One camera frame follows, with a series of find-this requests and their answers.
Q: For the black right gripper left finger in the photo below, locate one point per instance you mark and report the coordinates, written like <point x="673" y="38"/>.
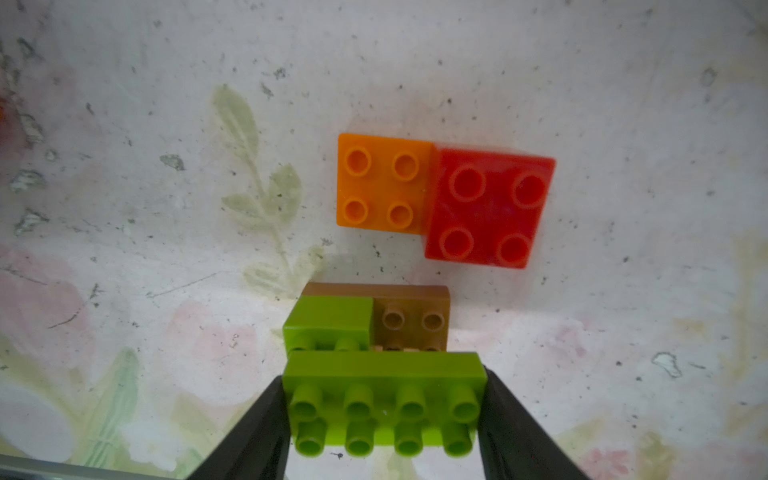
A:
<point x="257" y="447"/>

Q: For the red lego brick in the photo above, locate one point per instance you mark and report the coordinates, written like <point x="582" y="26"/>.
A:
<point x="485" y="204"/>

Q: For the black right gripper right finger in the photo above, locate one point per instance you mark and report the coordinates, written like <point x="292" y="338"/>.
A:
<point x="513" y="445"/>

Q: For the tan lego plate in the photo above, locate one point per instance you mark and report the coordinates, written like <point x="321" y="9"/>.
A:
<point x="405" y="317"/>

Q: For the green long lego brick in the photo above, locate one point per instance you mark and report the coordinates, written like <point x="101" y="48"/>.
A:
<point x="363" y="399"/>

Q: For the orange lego brick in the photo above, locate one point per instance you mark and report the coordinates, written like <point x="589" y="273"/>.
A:
<point x="382" y="183"/>

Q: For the small green lego brick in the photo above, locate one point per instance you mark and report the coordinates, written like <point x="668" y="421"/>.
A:
<point x="329" y="323"/>

